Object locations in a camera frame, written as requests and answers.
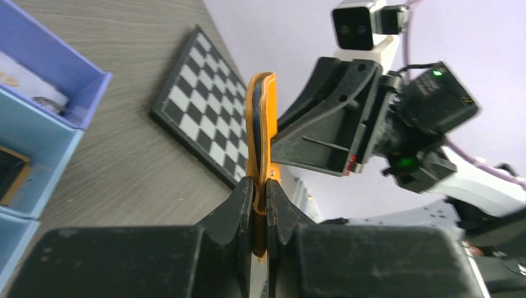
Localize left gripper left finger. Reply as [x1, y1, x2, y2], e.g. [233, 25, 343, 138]
[195, 177, 254, 297]

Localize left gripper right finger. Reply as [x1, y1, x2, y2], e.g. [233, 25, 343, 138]
[265, 179, 319, 297]

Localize yellow item in blue drawer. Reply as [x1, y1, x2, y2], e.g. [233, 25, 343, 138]
[1, 146, 31, 206]

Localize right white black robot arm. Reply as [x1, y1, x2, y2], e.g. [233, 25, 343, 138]
[270, 57, 525, 260]

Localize blue purple three-drawer organizer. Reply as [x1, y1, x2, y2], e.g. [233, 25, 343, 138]
[1, 1, 112, 285]

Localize black white checkerboard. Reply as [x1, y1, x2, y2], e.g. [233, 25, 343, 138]
[149, 26, 248, 189]

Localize orange leather card holder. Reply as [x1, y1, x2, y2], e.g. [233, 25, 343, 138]
[244, 71, 281, 261]

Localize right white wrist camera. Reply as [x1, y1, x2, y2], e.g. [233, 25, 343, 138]
[331, 1, 410, 68]

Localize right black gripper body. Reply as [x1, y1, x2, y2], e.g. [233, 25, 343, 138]
[270, 57, 383, 176]

